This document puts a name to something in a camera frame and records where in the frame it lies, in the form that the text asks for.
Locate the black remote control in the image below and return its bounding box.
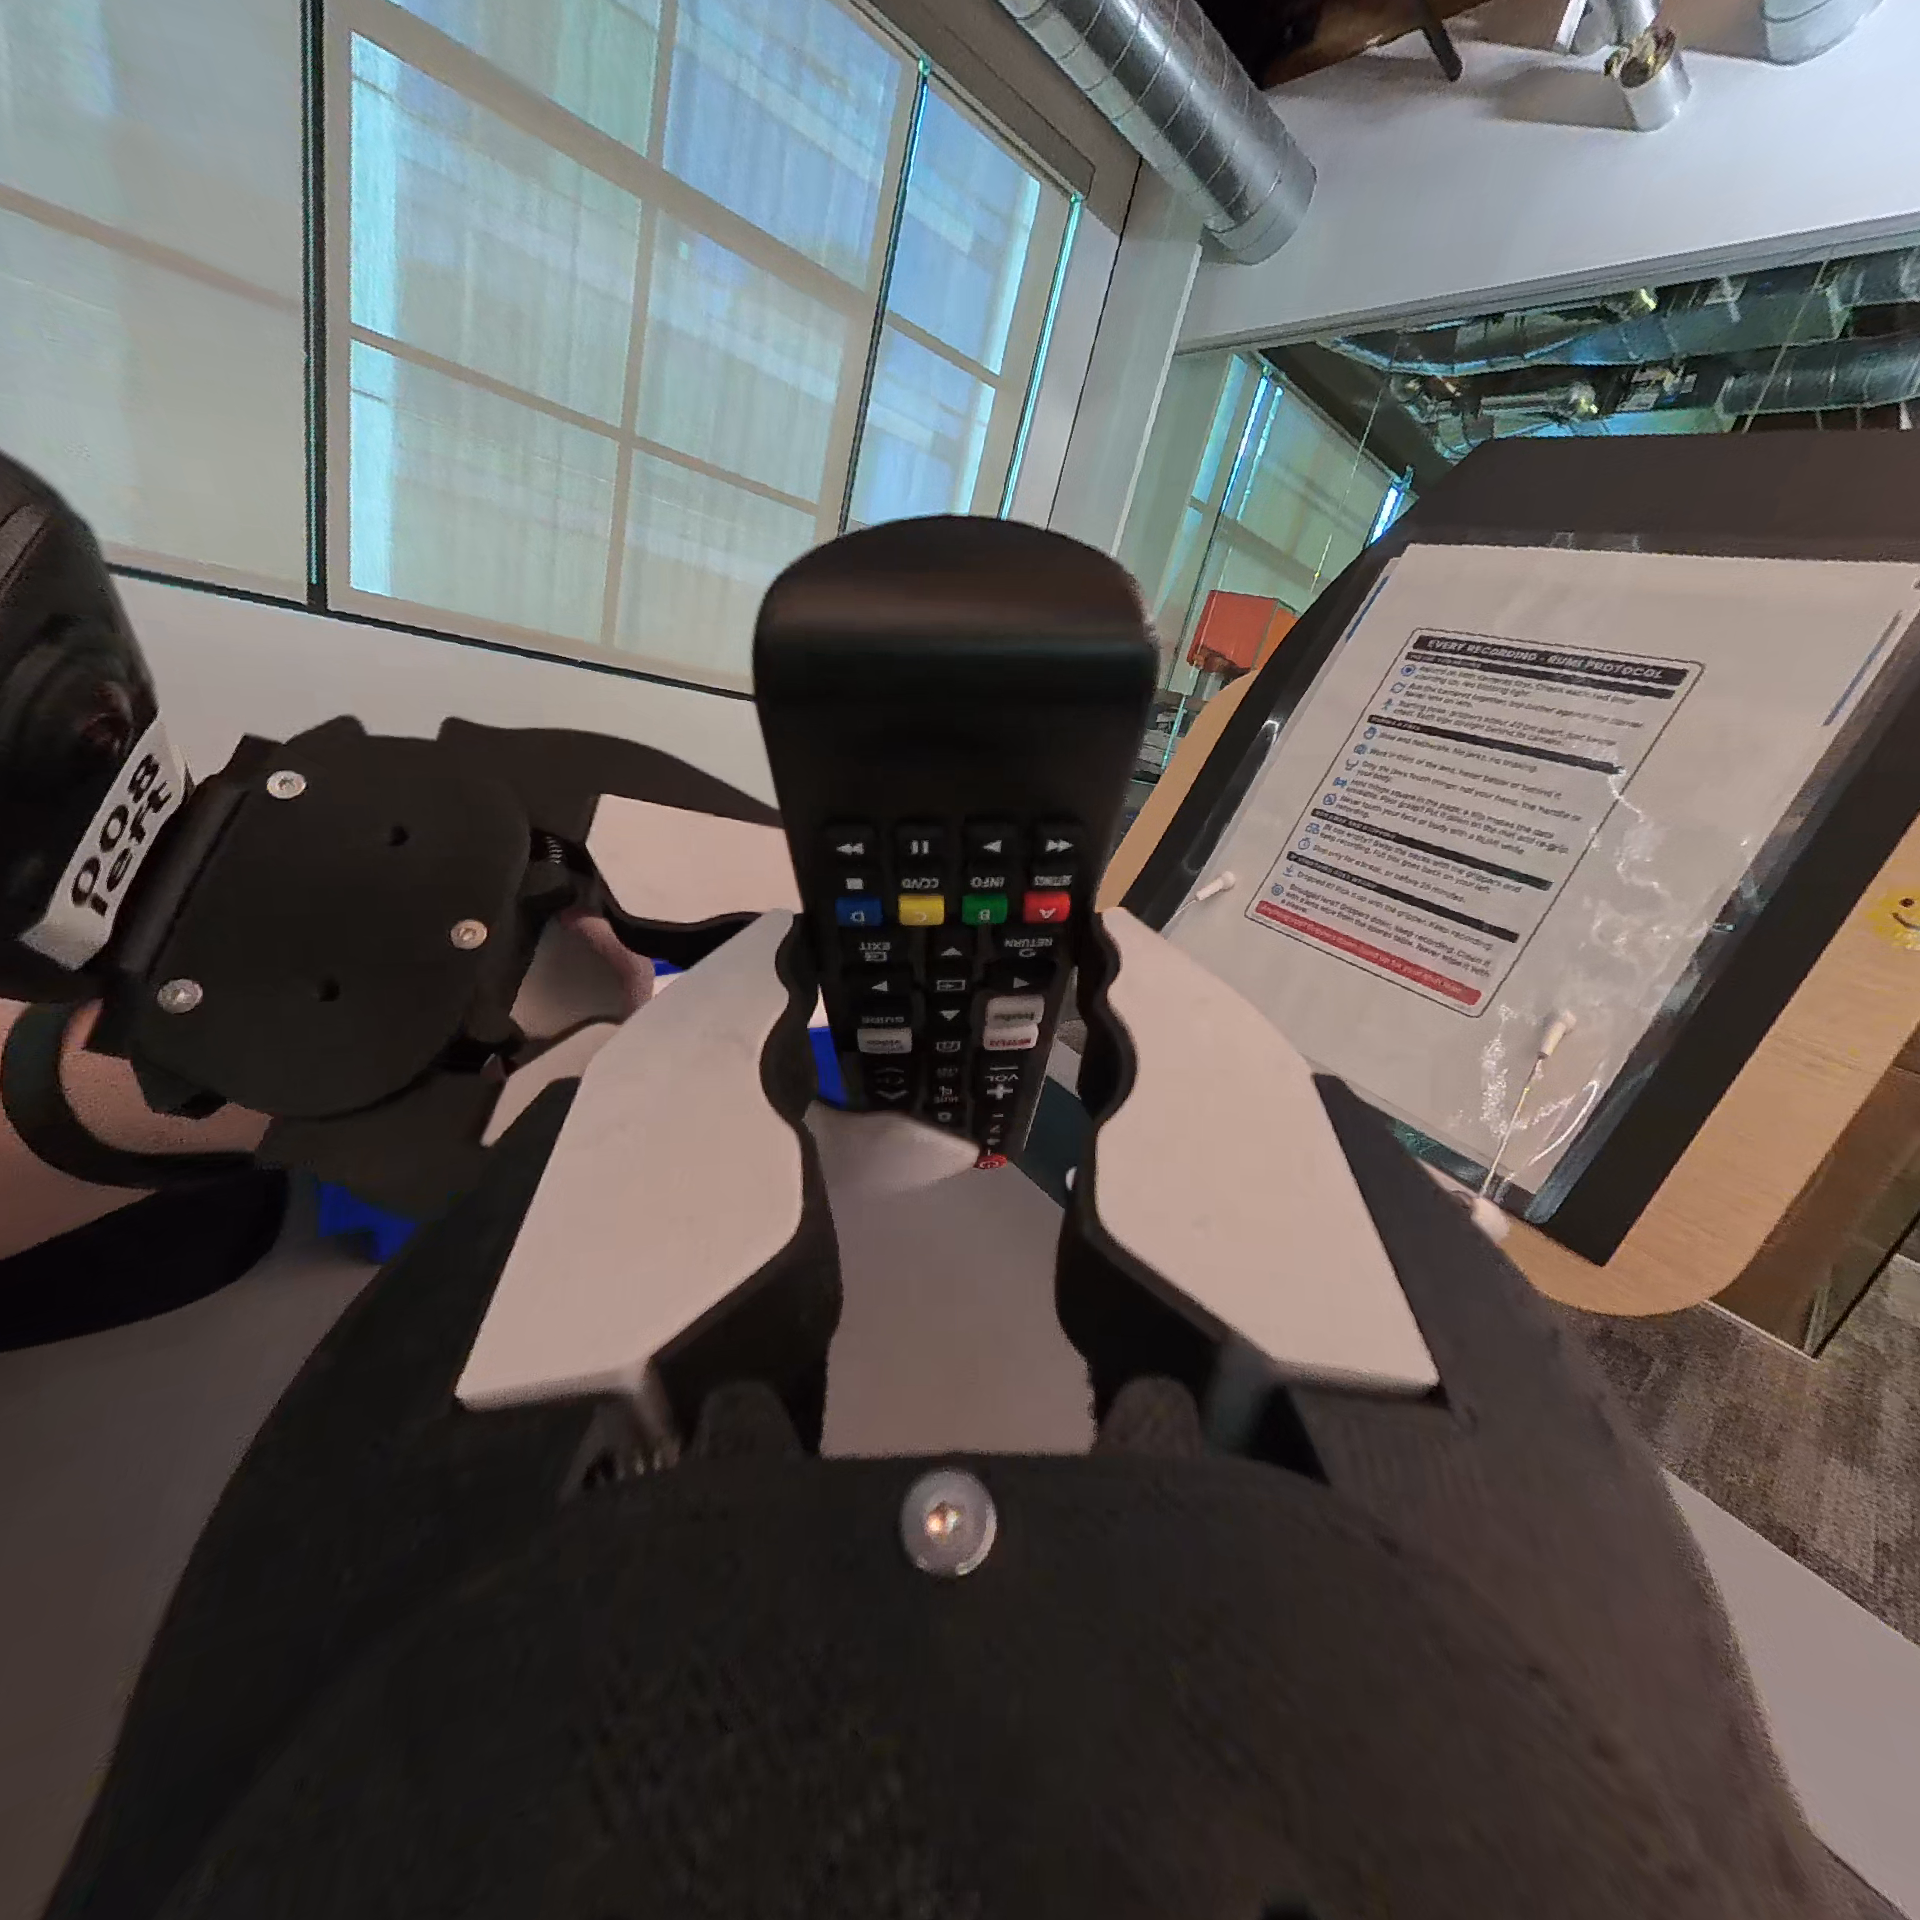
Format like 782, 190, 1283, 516
749, 516, 1167, 1174

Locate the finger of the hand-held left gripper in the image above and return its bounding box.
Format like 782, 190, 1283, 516
575, 737, 792, 964
478, 1036, 593, 1154

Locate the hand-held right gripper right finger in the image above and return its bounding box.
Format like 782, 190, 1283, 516
1050, 902, 1438, 1401

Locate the large paned window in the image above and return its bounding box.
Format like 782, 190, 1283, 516
0, 0, 1083, 693

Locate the silver ventilation duct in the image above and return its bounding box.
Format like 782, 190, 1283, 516
1000, 0, 1323, 268

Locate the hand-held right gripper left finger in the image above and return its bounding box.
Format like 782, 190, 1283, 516
452, 910, 842, 1416

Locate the orange square box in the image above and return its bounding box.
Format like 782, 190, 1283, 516
1179, 590, 1299, 699

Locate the black instruction sheet board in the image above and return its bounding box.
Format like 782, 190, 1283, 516
1116, 436, 1920, 1266

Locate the blue plastic bin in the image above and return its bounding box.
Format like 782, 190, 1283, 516
315, 953, 842, 1266

